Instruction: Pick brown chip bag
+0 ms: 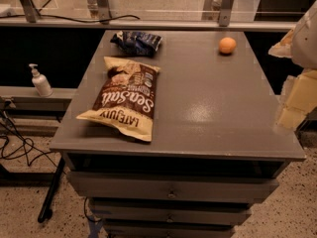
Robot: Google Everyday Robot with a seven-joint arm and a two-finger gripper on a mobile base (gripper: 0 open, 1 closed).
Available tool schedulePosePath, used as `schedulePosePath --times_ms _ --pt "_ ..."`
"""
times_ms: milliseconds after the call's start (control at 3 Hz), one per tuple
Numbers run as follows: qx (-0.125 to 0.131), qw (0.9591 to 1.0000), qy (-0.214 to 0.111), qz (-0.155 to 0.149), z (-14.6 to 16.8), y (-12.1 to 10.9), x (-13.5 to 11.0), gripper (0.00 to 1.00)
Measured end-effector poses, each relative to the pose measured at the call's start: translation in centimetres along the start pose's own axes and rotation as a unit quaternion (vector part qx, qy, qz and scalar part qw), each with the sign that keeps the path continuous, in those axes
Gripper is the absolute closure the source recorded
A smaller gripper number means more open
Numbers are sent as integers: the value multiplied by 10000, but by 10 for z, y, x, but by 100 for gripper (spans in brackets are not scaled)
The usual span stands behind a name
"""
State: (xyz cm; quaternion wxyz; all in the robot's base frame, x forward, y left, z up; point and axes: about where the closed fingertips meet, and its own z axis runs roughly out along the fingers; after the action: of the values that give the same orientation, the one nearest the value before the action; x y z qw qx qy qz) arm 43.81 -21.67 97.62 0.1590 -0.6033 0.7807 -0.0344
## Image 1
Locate left metal window bracket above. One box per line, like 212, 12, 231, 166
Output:
20, 0, 38, 23

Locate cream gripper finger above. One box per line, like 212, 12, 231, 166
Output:
268, 29, 294, 59

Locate dark blue chip bag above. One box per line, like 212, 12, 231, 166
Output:
110, 31, 162, 57

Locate middle grey drawer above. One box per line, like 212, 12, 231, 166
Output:
89, 198, 251, 226

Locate right metal window bracket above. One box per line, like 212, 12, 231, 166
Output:
218, 0, 234, 27

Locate grey drawer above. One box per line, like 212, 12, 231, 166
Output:
89, 198, 251, 226
67, 172, 278, 203
103, 219, 234, 238

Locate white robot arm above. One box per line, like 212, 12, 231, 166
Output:
268, 1, 317, 131

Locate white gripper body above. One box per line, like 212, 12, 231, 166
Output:
273, 69, 317, 133

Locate top grey drawer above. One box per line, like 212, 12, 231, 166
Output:
67, 172, 278, 203

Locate bottom grey drawer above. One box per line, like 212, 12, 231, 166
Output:
103, 219, 234, 238

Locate black metal stand leg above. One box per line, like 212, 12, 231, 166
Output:
38, 159, 65, 223

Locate brown sea salt chip bag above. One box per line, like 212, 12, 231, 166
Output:
77, 57, 159, 142

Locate orange ball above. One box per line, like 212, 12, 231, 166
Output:
219, 37, 237, 55

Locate black cable on ledge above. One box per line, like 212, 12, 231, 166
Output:
0, 0, 141, 24

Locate black floor cables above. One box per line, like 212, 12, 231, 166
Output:
0, 109, 60, 168

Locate middle metal window bracket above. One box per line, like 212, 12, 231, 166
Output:
96, 0, 112, 24

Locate metal window bracket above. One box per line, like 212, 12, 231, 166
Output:
218, 0, 234, 27
20, 0, 38, 23
96, 0, 112, 24

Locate white pump soap bottle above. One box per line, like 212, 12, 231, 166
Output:
29, 63, 53, 97

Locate grey drawer cabinet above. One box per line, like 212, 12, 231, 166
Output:
49, 29, 307, 238

